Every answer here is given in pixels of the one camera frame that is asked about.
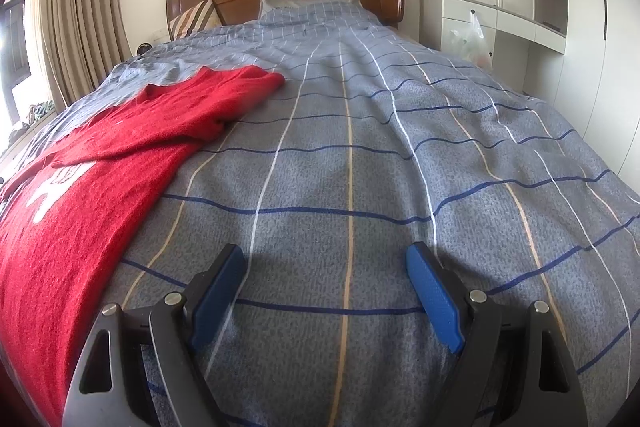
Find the striped cushion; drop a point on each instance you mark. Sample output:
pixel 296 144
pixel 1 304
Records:
pixel 195 21

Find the beige curtain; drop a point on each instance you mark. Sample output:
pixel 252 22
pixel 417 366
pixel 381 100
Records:
pixel 80 7

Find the white wardrobe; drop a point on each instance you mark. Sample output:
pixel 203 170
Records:
pixel 600 32

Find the white built-in desk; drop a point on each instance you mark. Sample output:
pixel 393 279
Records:
pixel 515 24

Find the grey pillow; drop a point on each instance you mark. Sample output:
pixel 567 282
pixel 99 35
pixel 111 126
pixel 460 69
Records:
pixel 280 3

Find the clutter on windowsill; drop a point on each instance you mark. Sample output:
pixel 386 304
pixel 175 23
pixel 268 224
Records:
pixel 32 117

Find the blue checked duvet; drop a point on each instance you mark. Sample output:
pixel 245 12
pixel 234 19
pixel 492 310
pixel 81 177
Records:
pixel 350 157

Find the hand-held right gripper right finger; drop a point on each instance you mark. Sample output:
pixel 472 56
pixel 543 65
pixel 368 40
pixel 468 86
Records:
pixel 435 297

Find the white plastic bag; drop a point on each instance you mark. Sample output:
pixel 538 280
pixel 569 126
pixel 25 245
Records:
pixel 470 42

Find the small round white fan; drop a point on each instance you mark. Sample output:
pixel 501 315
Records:
pixel 144 48

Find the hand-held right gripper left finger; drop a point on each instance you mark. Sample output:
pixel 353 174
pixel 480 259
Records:
pixel 217 297

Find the red knit sweater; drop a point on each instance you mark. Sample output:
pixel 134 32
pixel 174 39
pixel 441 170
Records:
pixel 100 157

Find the window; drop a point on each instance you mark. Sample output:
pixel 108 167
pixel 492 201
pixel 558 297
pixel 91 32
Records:
pixel 15 52

